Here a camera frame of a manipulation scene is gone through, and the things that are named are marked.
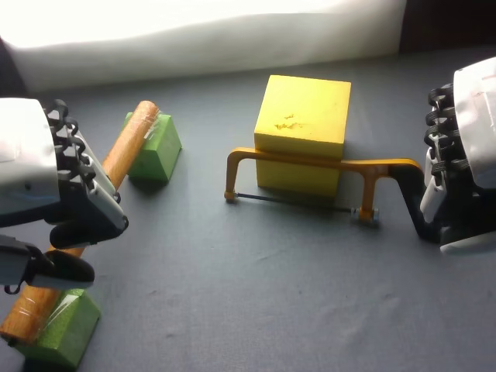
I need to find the wooden rod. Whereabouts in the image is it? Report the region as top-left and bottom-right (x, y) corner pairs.
(0, 100), (162, 346)

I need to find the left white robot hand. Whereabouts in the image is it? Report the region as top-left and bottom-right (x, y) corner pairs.
(0, 98), (129, 296)

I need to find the yellow toy hacksaw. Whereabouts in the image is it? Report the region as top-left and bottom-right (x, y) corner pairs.
(223, 146), (443, 243)

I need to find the green wooden support block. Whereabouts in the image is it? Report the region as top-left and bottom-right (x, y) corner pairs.
(15, 288), (102, 369)
(124, 110), (183, 183)

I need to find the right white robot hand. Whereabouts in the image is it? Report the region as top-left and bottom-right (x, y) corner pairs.
(419, 56), (496, 257)

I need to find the white foam board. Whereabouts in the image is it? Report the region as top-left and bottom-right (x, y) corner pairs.
(0, 0), (406, 94)

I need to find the yellow wooden block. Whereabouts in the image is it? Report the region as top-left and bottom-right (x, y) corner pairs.
(253, 74), (353, 201)

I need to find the grey table cloth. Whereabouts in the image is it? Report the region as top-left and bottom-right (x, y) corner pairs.
(0, 48), (496, 372)

